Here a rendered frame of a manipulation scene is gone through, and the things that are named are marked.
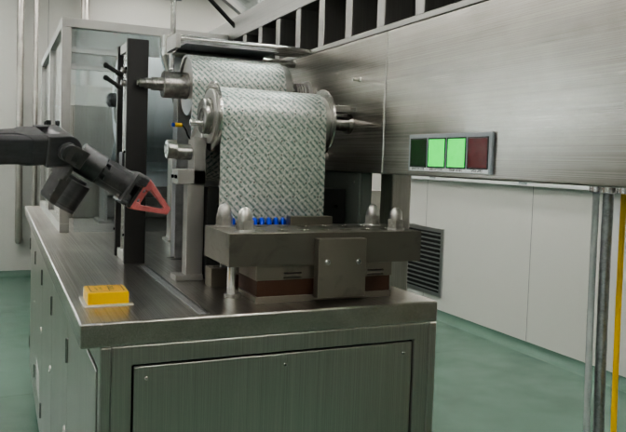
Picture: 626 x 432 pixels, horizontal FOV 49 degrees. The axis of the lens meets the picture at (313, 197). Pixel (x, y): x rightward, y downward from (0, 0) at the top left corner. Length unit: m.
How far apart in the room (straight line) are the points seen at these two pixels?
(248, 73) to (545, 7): 0.82
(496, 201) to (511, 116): 3.71
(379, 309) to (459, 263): 3.88
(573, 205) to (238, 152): 3.12
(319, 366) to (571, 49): 0.68
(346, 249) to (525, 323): 3.44
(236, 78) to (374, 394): 0.81
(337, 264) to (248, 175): 0.29
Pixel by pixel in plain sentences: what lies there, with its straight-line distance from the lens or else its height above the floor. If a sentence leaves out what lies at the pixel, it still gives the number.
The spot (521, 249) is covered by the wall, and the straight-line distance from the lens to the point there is 4.66.
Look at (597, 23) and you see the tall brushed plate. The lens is 1.04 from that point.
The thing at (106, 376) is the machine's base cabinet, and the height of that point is 0.81.
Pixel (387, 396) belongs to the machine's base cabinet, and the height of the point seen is 0.72.
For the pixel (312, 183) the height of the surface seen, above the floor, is 1.11.
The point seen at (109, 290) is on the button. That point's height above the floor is 0.92.
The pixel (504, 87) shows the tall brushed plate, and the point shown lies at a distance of 1.16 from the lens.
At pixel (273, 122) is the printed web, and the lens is 1.46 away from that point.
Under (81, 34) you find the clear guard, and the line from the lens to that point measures 2.44.
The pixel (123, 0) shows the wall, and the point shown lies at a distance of 7.16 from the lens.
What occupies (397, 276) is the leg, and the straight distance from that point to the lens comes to 1.78.
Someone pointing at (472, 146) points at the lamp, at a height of 1.20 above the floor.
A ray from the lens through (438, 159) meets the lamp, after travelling 1.28.
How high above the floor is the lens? 1.16
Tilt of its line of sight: 3 degrees down
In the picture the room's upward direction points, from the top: 2 degrees clockwise
